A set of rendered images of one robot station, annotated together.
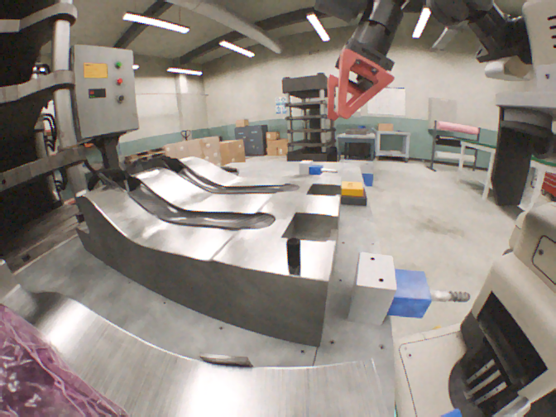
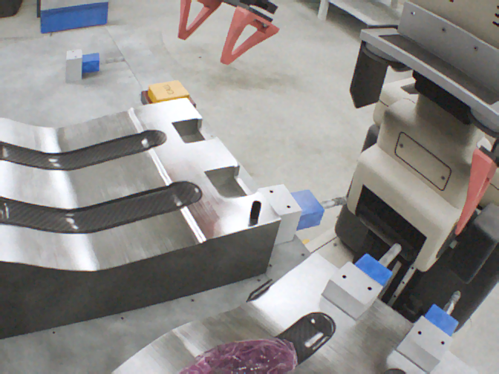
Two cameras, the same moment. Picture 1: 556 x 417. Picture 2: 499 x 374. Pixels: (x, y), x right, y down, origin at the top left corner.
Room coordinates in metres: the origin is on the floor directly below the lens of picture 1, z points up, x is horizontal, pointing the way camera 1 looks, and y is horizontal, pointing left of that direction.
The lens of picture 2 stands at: (-0.08, 0.29, 1.22)
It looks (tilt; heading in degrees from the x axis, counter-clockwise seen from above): 39 degrees down; 304
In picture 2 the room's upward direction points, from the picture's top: 11 degrees clockwise
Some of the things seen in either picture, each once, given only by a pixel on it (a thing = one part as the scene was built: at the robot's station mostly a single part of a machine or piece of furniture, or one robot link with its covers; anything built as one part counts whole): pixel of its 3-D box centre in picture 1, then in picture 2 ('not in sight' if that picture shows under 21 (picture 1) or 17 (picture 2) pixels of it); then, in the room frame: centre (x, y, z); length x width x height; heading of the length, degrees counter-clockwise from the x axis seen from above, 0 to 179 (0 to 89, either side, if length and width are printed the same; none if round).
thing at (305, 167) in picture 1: (318, 170); (94, 62); (0.66, -0.15, 0.83); 0.13 x 0.05 x 0.05; 61
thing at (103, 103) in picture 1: (122, 205); not in sight; (0.74, 0.74, 0.74); 0.31 x 0.22 x 1.47; 160
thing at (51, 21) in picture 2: (356, 175); (73, 10); (3.18, -1.40, 0.11); 0.61 x 0.41 x 0.22; 62
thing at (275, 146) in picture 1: (278, 143); not in sight; (7.08, -0.19, 0.42); 0.86 x 0.33 x 0.83; 62
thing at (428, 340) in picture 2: not in sight; (437, 324); (-0.13, -0.06, 0.86); 0.13 x 0.05 x 0.05; 87
